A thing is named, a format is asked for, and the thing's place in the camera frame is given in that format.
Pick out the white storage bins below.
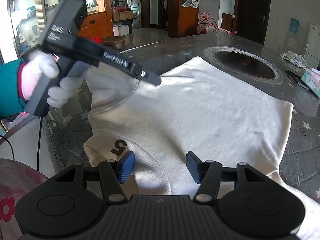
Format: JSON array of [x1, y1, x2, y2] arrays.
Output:
[[112, 25, 130, 37]]

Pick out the pastel tissue pack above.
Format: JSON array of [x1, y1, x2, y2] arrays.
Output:
[[301, 68, 320, 92]]

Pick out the cream sweatshirt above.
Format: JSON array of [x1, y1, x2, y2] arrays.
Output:
[[84, 56, 320, 240]]

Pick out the colourful patterned cloth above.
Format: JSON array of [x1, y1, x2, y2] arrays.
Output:
[[280, 51, 311, 68]]

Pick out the water dispenser with blue bottle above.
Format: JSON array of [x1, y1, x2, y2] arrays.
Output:
[[285, 18, 301, 53]]

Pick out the cardboard box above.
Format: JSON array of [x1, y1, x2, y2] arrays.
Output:
[[112, 8, 135, 22]]

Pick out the pink play tent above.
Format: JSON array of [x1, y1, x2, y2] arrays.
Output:
[[197, 12, 232, 36]]

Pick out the person's left hand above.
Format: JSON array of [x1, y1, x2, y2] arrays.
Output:
[[26, 49, 83, 109]]

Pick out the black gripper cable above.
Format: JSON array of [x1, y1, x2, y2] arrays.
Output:
[[37, 116, 43, 173]]

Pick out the small dark shoe cabinet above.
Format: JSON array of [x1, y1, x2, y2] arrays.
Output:
[[221, 12, 238, 34]]

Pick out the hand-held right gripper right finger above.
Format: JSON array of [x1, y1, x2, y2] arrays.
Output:
[[186, 151, 271, 204]]

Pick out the person's left forearm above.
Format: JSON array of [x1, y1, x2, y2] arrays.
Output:
[[0, 58, 33, 121]]

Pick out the dark wooden door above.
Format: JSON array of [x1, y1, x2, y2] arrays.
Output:
[[235, 0, 272, 46]]

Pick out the low wooden stool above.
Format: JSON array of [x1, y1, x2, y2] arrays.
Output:
[[102, 36, 127, 51]]

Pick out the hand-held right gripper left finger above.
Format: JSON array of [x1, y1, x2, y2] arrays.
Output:
[[51, 151, 136, 204]]

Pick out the wooden cabinet with open shelves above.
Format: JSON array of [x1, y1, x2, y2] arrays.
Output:
[[167, 0, 201, 39]]

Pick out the large glass-front wooden cabinet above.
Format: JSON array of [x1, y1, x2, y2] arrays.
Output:
[[7, 0, 114, 57]]

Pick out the round black induction cooktop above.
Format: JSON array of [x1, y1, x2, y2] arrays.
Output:
[[203, 45, 284, 86]]

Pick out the white refrigerator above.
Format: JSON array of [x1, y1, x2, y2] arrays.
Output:
[[303, 22, 320, 69]]

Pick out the pink floral clothing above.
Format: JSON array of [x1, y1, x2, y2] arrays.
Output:
[[0, 157, 51, 240]]

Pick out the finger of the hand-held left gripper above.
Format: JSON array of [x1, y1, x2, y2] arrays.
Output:
[[136, 66, 162, 86]]

